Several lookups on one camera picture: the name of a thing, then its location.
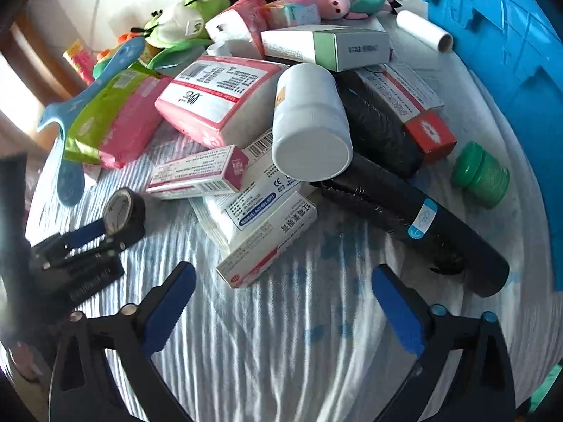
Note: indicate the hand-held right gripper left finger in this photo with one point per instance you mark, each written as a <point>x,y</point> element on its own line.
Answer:
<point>169,307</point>

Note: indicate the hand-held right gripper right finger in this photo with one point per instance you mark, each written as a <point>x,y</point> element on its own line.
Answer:
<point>398,312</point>

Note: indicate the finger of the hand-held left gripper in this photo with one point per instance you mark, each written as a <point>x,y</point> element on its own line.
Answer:
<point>92,255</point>
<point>88,234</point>

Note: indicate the black tape roll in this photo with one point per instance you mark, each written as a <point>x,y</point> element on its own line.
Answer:
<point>134,211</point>

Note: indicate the light blue plastic hanger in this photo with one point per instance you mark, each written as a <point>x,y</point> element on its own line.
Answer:
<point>70,184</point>

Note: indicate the large pink tissue pack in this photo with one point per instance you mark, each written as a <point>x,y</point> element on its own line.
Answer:
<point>211,96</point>

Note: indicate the blue plastic storage crate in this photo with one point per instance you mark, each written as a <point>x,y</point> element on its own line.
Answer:
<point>484,52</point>

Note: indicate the white paper roll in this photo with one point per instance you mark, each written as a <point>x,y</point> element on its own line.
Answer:
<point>422,30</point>

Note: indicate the long black bag roll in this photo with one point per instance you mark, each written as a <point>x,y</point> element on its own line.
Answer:
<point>396,211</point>

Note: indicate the green pink wipes pack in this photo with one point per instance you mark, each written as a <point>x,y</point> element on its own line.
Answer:
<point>118,132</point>

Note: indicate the white red medicine box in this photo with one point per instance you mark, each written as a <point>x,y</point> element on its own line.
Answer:
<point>264,241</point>

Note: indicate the small pink white box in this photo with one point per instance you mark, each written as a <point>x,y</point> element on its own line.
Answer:
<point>193,171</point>

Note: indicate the green jar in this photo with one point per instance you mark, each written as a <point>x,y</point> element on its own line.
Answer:
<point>477,176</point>

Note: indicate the short black bag roll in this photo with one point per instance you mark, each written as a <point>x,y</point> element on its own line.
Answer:
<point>378,140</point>

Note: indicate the yellow pink tube can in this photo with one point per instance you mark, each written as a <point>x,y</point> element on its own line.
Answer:
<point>77,59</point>

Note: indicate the green orange duck plush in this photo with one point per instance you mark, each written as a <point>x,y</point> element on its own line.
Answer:
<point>103,59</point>

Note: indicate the red white carton box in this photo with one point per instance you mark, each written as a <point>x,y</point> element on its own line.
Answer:
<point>429,134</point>

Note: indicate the white plastic bottle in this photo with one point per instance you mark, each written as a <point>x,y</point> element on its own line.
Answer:
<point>308,140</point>

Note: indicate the green plastic packet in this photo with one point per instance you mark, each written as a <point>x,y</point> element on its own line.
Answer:
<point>176,59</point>

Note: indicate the green frog plush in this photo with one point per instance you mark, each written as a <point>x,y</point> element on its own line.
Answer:
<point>184,17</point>

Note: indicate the white green carton box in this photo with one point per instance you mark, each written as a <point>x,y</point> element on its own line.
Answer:
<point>308,44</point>

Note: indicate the pink teal tissue pack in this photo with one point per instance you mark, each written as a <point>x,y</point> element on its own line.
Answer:
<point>290,13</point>

